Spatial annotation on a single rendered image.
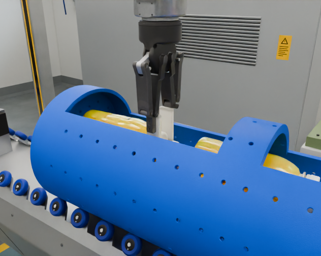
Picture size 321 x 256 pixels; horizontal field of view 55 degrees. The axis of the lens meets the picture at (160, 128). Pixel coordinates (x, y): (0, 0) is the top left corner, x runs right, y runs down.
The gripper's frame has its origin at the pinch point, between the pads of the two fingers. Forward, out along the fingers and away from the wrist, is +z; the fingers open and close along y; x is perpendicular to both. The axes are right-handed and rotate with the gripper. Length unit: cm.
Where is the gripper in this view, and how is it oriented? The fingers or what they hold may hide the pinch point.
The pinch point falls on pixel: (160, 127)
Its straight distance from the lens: 60.8
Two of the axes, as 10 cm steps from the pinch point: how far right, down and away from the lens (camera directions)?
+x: 8.3, 2.1, -5.1
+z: 0.0, 9.2, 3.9
